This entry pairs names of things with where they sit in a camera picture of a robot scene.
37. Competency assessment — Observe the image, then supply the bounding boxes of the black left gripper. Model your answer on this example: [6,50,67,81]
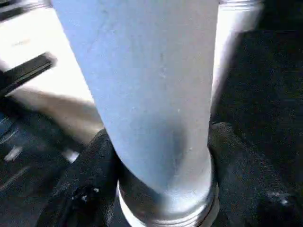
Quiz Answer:
[0,52,76,194]

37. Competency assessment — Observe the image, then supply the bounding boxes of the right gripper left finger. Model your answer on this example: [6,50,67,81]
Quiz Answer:
[35,127,123,227]

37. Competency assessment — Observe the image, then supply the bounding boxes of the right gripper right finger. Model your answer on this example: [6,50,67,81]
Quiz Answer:
[207,122,303,227]

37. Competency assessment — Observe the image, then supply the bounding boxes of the white plastic table top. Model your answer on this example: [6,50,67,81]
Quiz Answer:
[0,4,106,145]

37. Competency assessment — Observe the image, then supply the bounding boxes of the black work mat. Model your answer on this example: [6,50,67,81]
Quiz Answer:
[0,0,303,227]

